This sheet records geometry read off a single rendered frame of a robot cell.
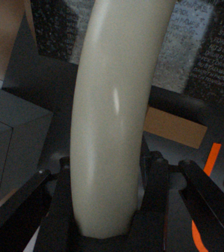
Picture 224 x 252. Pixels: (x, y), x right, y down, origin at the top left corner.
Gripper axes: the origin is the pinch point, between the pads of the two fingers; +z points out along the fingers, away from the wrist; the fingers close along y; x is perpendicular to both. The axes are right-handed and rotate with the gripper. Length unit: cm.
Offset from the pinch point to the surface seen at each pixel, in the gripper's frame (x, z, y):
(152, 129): -14, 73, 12
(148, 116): -8, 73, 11
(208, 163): -39, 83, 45
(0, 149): -11, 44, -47
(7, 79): 19, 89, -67
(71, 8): 21.7, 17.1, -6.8
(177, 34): 14.6, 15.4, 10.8
